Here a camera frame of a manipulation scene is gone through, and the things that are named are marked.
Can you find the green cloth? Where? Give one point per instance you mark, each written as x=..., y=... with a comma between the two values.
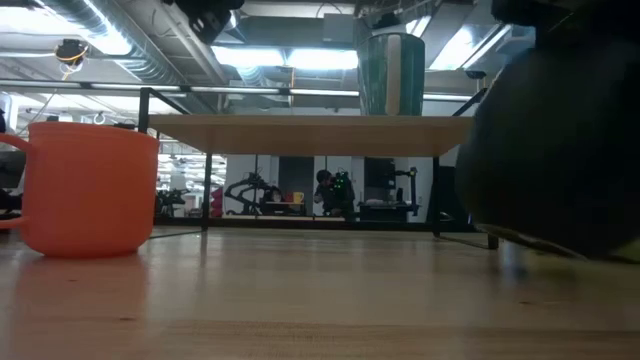
x=631, y=252

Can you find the yellow background mug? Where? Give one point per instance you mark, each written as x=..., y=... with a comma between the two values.
x=298, y=197

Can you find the dark mug blue interior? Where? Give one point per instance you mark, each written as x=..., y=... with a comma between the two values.
x=550, y=150

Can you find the teal mug white interior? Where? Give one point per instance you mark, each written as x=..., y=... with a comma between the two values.
x=390, y=75

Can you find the orange plastic cup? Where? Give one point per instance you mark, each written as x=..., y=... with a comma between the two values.
x=90, y=190

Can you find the black metal table frame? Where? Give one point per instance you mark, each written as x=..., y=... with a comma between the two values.
x=300, y=223

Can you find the wooden shelf black metal legs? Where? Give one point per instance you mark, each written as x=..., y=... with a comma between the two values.
x=310, y=135

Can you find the grey background monitor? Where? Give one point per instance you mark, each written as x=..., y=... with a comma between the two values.
x=12, y=170

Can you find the black background robot arm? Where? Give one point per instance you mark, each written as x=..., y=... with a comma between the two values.
x=252, y=181

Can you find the grey ceiling box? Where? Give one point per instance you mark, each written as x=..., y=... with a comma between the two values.
x=339, y=27

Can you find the black background workstation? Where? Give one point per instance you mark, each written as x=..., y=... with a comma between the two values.
x=390, y=212

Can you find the black background panel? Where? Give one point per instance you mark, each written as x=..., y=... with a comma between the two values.
x=450, y=195

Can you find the person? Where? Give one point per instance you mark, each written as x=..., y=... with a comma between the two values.
x=330, y=197

